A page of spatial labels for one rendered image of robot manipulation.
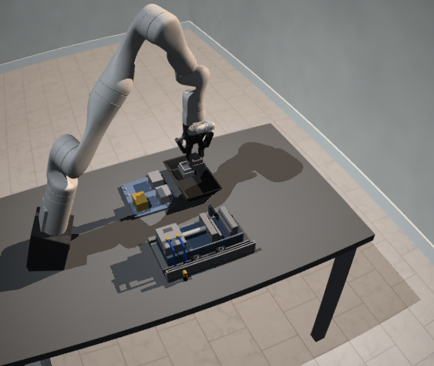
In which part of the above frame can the orange rectangular block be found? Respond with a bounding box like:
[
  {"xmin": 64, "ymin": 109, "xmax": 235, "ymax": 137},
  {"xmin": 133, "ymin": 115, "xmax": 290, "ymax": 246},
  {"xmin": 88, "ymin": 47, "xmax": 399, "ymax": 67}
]
[{"xmin": 132, "ymin": 191, "xmax": 149, "ymax": 212}]

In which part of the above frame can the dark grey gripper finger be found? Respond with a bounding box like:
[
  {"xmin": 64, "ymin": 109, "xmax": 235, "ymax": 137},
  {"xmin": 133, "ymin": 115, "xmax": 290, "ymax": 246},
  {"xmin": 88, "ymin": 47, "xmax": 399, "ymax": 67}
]
[
  {"xmin": 175, "ymin": 135, "xmax": 194, "ymax": 162},
  {"xmin": 198, "ymin": 131, "xmax": 214, "ymax": 158}
]

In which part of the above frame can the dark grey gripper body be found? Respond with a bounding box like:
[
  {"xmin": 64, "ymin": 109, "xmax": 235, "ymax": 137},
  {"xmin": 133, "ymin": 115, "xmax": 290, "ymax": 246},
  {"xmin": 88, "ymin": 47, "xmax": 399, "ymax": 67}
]
[{"xmin": 182, "ymin": 122, "xmax": 207, "ymax": 145}]

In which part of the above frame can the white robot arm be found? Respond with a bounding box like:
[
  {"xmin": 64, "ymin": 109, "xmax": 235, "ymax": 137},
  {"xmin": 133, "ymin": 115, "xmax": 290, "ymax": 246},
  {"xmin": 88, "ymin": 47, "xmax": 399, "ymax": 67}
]
[{"xmin": 38, "ymin": 4, "xmax": 215, "ymax": 236}]

